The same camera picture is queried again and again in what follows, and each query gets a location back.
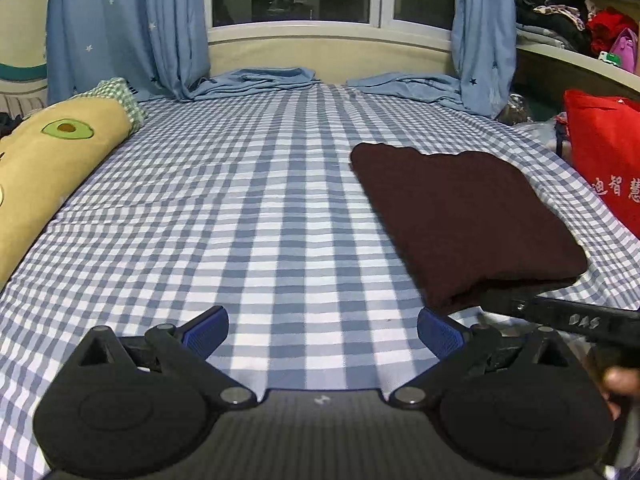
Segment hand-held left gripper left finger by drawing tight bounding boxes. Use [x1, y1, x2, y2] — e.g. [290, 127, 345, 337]
[75, 305, 257, 412]

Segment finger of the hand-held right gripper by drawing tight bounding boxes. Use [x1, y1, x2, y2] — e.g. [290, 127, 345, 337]
[479, 287, 532, 320]

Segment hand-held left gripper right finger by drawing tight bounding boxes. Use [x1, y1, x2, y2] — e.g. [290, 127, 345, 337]
[389, 307, 569, 409]

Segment maroon knit sweater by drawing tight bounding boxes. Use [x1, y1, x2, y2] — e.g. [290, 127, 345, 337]
[349, 142, 588, 316]

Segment dark navy clothes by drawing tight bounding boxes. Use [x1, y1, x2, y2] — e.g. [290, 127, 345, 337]
[0, 111, 28, 137]

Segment pile of mixed clothes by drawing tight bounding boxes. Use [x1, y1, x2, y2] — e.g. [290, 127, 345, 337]
[515, 0, 601, 53]

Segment person's right hand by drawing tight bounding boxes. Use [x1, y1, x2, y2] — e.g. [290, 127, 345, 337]
[601, 367, 640, 420]

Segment blue checkered bed sheet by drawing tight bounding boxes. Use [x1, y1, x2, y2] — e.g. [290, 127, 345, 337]
[0, 82, 640, 476]

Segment red fabric bag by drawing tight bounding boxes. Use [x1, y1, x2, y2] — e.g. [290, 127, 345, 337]
[563, 88, 640, 240]

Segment yellow avocado print pillow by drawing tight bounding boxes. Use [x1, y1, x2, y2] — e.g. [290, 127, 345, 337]
[0, 99, 133, 291]

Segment white window ledge shelf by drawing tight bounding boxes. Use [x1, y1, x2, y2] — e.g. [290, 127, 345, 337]
[515, 41, 640, 92]

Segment green checkered pillow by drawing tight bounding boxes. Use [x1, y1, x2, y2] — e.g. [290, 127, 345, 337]
[74, 77, 149, 134]

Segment blue star print curtain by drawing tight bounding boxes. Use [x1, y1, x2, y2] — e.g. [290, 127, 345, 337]
[46, 0, 321, 103]
[346, 0, 518, 120]

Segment pink handbag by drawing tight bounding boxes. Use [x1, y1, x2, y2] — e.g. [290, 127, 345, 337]
[607, 28, 640, 74]

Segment red cloth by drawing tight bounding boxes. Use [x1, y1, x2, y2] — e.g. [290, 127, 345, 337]
[586, 7, 639, 57]

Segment cream and teal headboard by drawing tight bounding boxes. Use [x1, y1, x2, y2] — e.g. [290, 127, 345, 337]
[0, 57, 51, 117]

